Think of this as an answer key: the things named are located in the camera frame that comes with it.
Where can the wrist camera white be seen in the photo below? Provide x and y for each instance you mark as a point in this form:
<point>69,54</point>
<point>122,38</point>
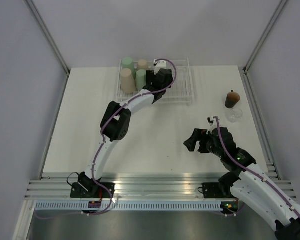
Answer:
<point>159,64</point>
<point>214,122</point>

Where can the aluminium mounting rail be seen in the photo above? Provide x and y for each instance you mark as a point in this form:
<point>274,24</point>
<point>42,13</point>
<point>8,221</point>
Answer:
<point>167,187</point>

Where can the right aluminium frame post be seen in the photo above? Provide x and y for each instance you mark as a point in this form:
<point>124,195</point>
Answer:
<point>265,34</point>

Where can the green cup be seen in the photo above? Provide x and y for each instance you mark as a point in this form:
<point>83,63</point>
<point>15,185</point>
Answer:
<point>140,79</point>
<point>128,63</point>

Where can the aluminium frame post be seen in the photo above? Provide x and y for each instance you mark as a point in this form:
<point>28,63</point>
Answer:
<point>47,34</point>
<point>265,34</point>

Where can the beige cup rear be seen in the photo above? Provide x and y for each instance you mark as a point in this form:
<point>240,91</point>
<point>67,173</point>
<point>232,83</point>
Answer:
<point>143,64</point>

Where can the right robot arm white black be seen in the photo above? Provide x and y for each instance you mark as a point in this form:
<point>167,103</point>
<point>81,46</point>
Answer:
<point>247,182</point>

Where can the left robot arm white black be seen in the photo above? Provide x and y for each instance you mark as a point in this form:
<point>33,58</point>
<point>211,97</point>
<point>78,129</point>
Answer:
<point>114,127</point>

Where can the green cup rear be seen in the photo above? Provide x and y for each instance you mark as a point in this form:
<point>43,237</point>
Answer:
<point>128,63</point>

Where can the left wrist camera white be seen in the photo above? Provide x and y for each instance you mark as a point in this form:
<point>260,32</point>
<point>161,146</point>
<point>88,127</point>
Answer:
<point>159,64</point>

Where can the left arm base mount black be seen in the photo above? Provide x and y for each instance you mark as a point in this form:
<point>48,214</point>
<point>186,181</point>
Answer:
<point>86,188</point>

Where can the beige cup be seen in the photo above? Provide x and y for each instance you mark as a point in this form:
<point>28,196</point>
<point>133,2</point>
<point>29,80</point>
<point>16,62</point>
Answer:
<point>143,64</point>
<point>128,85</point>

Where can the white slotted cable duct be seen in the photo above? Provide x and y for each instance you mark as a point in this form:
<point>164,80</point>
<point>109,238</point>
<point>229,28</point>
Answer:
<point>213,206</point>

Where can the beige cup front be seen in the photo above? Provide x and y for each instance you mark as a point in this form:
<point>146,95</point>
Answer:
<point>128,85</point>

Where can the dark brown mug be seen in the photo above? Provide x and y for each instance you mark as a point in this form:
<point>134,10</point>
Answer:
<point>232,99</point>

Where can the white wire dish rack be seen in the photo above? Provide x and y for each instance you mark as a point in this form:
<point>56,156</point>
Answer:
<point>181,91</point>

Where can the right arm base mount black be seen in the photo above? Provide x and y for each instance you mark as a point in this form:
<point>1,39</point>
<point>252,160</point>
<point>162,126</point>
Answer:
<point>211,190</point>

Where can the left aluminium frame post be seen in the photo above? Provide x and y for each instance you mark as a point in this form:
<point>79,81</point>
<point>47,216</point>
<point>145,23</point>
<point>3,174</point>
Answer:
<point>47,34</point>

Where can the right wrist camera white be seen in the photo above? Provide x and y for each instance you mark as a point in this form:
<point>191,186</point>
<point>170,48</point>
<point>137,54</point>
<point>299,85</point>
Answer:
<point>214,122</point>

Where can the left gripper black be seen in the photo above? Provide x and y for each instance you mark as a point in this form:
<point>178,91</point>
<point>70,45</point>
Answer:
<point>151,76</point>

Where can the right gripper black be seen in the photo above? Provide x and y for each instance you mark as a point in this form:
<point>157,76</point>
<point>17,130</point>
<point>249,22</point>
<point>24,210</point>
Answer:
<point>198,134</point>

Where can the green cup front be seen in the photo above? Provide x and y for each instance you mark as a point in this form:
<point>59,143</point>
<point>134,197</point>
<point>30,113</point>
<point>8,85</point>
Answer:
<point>140,79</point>

